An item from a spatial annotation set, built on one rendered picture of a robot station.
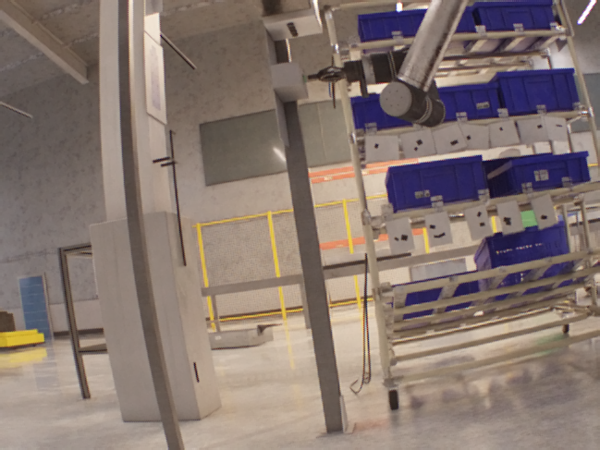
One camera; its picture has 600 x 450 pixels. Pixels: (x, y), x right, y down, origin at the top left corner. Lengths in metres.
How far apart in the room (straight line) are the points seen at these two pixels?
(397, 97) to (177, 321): 1.41
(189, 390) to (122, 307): 0.46
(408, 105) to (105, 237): 1.56
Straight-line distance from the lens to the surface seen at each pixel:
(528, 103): 2.95
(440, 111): 2.21
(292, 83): 2.19
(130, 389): 3.08
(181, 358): 2.97
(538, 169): 2.72
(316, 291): 2.31
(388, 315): 2.75
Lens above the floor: 0.49
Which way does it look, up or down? 5 degrees up
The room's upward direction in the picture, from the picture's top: 8 degrees counter-clockwise
